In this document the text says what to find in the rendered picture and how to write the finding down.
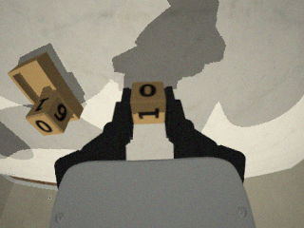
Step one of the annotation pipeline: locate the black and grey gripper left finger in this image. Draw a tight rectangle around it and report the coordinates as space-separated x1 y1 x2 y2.
54 87 134 188

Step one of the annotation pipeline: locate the brown wooden digit cube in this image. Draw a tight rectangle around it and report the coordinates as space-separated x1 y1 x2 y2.
26 94 72 136
130 82 166 124

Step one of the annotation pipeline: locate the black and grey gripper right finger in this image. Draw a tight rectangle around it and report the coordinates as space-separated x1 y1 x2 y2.
164 86 246 183

